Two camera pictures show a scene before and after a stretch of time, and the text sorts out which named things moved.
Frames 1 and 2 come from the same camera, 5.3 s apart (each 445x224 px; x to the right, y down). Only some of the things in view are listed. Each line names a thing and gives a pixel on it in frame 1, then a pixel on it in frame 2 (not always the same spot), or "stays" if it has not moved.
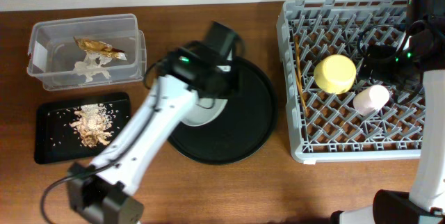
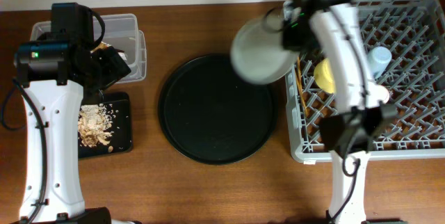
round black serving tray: x=241 y=129 stays
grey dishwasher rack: x=334 y=115 stays
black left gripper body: x=224 y=83 to x=113 y=69
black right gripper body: x=373 y=69 to x=292 y=29
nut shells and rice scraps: x=92 y=124 stays
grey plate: x=206 y=110 to x=257 y=52
